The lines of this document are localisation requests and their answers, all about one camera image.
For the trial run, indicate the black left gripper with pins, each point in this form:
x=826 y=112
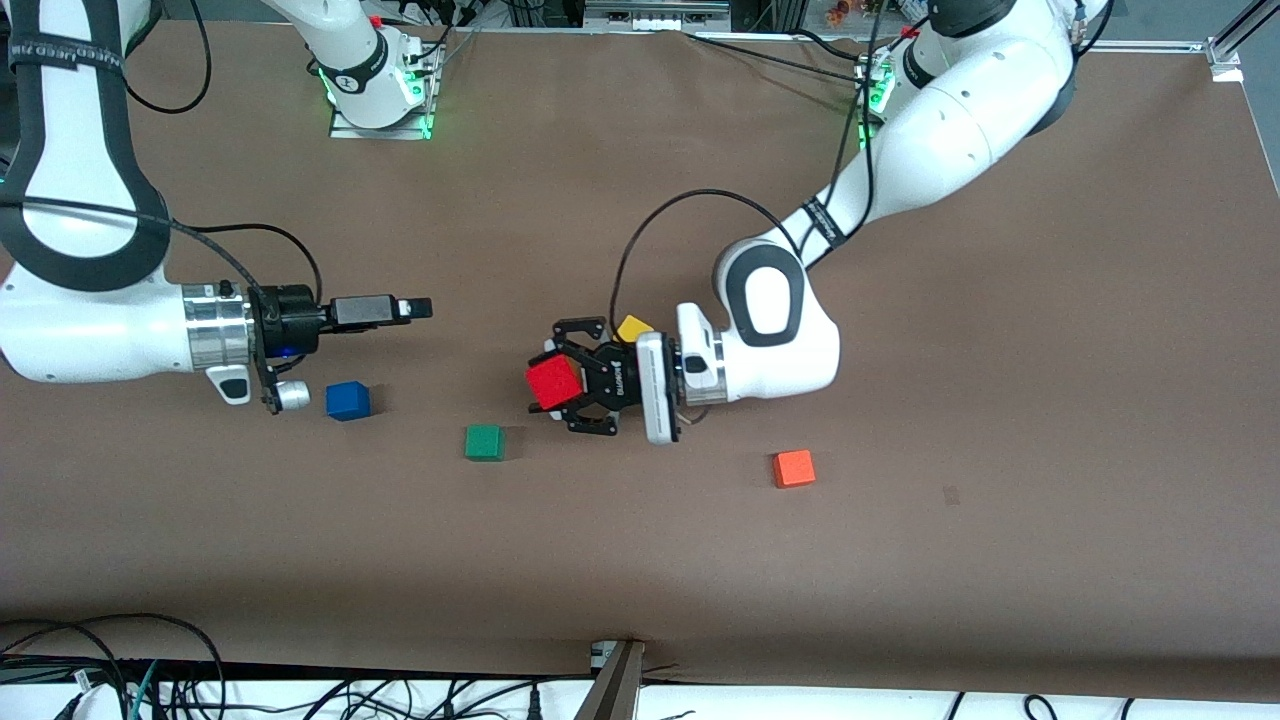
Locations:
x=612 y=378

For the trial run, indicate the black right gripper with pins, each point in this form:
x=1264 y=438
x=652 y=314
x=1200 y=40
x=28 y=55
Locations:
x=290 y=318

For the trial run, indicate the red wooden block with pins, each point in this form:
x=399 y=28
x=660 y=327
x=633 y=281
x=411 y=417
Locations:
x=553 y=384

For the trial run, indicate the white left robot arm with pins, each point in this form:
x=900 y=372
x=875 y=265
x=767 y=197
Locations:
x=780 y=350

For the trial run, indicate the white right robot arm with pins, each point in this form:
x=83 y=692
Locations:
x=90 y=330

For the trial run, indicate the yellow wooden block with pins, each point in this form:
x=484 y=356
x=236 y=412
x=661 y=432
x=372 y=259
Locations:
x=634 y=326

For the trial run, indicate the blue wooden block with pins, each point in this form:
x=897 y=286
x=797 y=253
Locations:
x=348 y=401

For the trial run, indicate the green wooden block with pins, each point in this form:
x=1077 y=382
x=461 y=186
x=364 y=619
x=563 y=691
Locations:
x=484 y=443

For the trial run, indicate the orange wooden block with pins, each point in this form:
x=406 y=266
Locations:
x=794 y=469

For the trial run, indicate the white socket strip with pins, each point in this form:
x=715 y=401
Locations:
x=655 y=18

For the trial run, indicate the orange toy figure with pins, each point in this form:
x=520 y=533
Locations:
x=842 y=10

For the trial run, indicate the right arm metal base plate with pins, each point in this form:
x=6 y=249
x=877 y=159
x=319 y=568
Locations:
x=350 y=132

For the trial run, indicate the small metal bracket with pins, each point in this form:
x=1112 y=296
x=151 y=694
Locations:
x=600 y=655

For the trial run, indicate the grey metal post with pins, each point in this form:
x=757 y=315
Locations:
x=615 y=690

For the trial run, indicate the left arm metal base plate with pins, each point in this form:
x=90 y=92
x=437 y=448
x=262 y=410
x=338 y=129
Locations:
x=865 y=130

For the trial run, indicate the aluminium frame rail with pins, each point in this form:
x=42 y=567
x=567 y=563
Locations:
x=1140 y=45

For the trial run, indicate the aluminium frame corner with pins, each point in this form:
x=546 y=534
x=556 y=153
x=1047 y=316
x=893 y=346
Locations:
x=1225 y=55

